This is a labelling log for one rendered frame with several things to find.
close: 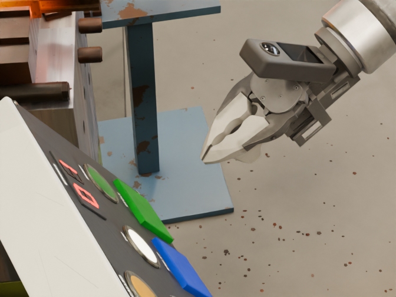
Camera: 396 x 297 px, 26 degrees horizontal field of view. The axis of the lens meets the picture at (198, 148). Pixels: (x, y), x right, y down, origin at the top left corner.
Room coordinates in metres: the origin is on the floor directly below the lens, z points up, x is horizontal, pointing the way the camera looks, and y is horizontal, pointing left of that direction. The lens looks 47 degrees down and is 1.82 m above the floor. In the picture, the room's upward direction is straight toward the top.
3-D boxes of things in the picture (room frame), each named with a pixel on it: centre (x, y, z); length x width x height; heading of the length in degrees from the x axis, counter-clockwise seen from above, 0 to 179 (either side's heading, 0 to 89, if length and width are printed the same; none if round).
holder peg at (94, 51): (1.09, 0.18, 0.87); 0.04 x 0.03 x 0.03; 95
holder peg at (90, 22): (1.16, 0.19, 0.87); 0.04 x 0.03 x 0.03; 95
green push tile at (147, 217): (0.64, 0.07, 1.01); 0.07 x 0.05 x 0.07; 30
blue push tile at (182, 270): (0.56, 0.02, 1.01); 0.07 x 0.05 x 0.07; 30
